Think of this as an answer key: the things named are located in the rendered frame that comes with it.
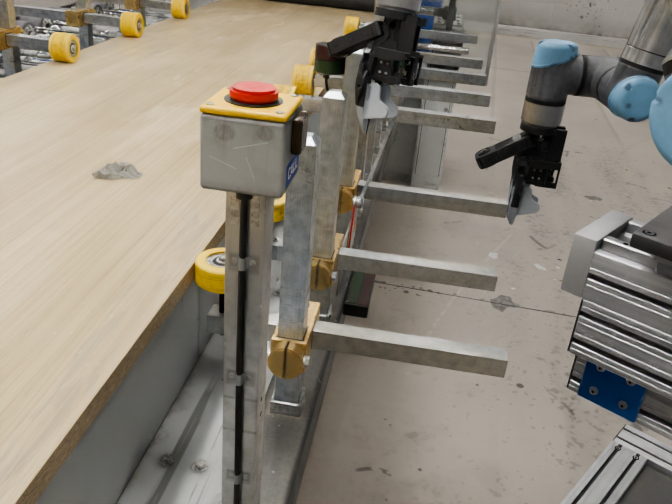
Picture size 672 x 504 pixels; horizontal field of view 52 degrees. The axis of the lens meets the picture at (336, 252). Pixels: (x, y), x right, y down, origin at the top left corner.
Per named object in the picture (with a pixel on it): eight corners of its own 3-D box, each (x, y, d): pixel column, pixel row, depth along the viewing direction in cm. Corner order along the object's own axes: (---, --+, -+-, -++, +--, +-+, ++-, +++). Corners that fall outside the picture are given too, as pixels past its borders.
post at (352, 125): (344, 272, 151) (367, 46, 129) (342, 280, 148) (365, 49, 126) (328, 270, 151) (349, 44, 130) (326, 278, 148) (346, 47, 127)
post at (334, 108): (325, 345, 130) (348, 89, 108) (321, 355, 126) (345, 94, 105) (306, 342, 130) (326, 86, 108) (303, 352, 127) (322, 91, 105)
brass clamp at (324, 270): (344, 258, 129) (347, 233, 127) (333, 293, 117) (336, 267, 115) (312, 253, 130) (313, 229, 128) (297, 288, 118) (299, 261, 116)
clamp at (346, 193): (359, 191, 150) (361, 169, 148) (351, 215, 138) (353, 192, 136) (333, 188, 150) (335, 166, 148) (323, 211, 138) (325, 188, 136)
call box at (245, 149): (298, 179, 63) (304, 94, 59) (281, 208, 57) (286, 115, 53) (223, 169, 63) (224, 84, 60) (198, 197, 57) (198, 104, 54)
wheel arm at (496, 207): (503, 216, 144) (507, 197, 142) (504, 222, 141) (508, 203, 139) (298, 188, 148) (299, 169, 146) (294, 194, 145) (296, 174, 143)
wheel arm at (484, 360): (501, 370, 101) (507, 345, 99) (503, 384, 98) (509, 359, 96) (213, 325, 106) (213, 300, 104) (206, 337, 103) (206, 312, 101)
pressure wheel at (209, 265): (231, 305, 108) (232, 239, 103) (260, 329, 103) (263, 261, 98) (185, 320, 104) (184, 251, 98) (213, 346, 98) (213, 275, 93)
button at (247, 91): (282, 104, 58) (283, 84, 58) (271, 116, 55) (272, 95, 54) (236, 98, 59) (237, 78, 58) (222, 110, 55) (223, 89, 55)
